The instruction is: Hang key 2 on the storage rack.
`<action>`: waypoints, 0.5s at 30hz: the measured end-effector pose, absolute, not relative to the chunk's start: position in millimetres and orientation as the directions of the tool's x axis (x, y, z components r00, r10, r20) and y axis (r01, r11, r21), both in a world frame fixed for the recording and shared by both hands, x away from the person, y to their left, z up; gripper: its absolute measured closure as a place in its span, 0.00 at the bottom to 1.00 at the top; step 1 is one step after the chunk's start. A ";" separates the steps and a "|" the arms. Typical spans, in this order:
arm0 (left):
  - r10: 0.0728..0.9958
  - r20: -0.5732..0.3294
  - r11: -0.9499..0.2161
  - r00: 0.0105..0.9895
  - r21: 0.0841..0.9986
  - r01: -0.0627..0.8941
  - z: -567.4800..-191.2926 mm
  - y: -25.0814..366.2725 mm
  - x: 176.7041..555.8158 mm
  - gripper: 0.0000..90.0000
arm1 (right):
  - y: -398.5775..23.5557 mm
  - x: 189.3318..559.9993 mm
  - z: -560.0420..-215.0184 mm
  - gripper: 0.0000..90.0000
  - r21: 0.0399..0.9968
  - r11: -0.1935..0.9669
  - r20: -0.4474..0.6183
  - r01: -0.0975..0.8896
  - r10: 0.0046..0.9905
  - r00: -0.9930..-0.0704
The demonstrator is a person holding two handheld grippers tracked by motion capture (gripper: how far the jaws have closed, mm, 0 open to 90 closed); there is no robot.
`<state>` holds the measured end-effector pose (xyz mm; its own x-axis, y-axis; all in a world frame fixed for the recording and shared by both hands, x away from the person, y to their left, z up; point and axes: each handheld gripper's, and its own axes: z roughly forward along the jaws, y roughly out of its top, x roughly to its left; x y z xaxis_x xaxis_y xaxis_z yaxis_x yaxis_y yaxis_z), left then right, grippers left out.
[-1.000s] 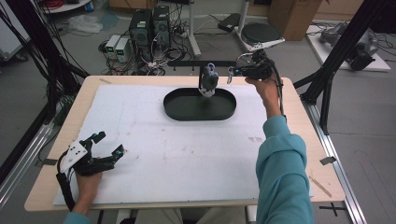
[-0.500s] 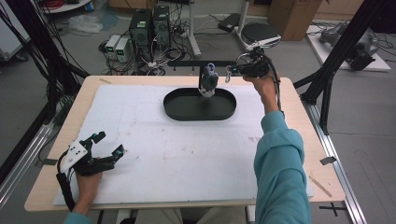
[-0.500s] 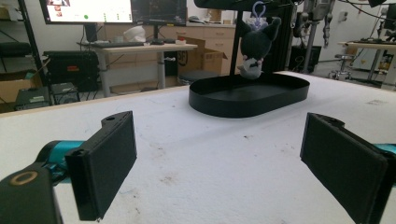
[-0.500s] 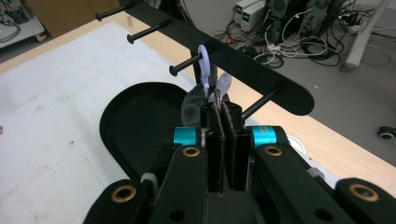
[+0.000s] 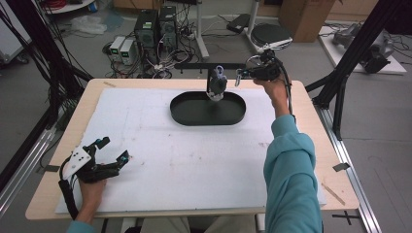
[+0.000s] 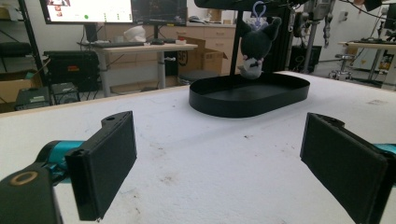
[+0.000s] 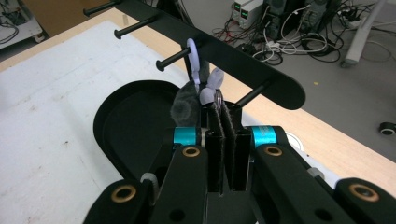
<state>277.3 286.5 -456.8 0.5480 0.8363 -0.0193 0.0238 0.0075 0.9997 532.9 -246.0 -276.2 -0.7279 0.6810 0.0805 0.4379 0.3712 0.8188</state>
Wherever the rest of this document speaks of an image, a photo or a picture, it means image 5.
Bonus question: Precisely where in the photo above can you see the clear plastic bag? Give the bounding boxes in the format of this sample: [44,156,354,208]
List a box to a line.
[70,15,108,36]

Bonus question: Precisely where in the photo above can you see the black key rack with tray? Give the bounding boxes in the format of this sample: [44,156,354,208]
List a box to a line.
[169,62,248,127]

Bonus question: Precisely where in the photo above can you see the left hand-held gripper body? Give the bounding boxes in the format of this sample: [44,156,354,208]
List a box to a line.
[59,145,120,184]

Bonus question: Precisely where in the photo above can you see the black computer tower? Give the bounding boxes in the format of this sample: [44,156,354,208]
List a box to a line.
[133,9,160,65]
[157,5,179,50]

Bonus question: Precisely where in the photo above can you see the aluminium rail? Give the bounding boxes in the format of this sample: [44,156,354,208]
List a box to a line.
[0,127,57,217]
[315,105,384,233]

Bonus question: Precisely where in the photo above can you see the white desk leg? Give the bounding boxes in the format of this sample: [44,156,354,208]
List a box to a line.
[245,0,264,55]
[193,0,211,60]

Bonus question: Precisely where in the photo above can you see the person's left hand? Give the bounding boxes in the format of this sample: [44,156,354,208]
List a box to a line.
[78,179,108,215]

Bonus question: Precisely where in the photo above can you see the black round stool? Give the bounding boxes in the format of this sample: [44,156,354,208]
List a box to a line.
[244,22,294,81]

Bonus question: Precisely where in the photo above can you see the black frame strut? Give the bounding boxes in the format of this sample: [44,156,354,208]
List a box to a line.
[0,0,95,130]
[304,0,412,141]

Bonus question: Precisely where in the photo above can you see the plush toy keychain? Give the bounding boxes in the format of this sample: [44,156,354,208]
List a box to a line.
[206,65,228,103]

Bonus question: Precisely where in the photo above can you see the white foam mat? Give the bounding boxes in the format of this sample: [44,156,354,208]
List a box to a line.
[54,87,327,215]

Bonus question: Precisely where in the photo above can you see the right hand-held gripper cable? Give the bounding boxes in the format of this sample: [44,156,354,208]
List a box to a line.
[274,57,296,117]

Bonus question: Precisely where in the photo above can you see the white power supply unit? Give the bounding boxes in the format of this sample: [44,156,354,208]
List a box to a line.
[109,35,126,63]
[120,39,136,66]

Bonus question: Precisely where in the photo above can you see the thin wooden stick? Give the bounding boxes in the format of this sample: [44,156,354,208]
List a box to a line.
[321,182,347,207]

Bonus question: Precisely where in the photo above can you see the grey and black machine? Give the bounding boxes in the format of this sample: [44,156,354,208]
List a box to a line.
[332,22,395,75]

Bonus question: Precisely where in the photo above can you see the hand-held gripper cable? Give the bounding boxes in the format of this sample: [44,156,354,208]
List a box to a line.
[56,157,80,221]
[274,57,296,117]

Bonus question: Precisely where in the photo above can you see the tangle of floor cables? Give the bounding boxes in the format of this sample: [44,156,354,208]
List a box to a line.
[101,13,200,80]

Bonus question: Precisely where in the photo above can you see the cardboard box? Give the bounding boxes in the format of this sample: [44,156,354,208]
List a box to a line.
[279,0,337,44]

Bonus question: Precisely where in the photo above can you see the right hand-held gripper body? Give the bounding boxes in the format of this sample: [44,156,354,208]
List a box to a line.
[249,36,293,82]

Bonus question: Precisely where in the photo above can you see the person's legs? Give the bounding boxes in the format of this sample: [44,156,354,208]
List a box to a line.
[147,215,258,233]

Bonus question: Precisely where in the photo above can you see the person's right hand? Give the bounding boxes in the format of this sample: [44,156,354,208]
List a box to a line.
[254,78,291,119]

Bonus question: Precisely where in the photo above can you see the white floor board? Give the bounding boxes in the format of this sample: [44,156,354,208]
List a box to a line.
[318,25,408,76]

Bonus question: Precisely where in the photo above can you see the white round table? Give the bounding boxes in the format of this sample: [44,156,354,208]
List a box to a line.
[44,0,97,15]

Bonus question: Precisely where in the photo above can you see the flat black box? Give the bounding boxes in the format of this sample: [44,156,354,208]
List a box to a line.
[225,13,252,35]

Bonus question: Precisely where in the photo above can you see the left hand-held gripper cable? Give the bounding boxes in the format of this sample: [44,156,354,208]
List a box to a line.
[56,157,80,221]

